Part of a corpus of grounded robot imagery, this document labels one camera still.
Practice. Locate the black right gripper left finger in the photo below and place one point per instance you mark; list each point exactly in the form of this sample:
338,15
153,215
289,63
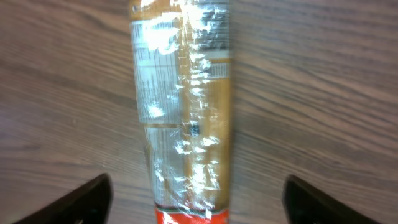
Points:
88,204

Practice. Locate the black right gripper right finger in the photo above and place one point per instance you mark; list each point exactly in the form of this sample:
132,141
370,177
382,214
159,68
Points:
306,204

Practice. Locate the orange spaghetti packet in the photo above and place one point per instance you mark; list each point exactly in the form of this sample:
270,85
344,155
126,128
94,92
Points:
182,72

